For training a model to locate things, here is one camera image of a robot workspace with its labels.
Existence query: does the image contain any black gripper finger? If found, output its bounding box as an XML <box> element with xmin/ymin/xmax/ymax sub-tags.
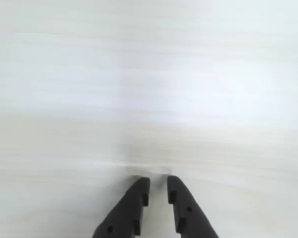
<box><xmin>92</xmin><ymin>177</ymin><xmax>151</xmax><ymax>238</ymax></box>
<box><xmin>166</xmin><ymin>175</ymin><xmax>220</xmax><ymax>238</ymax></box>

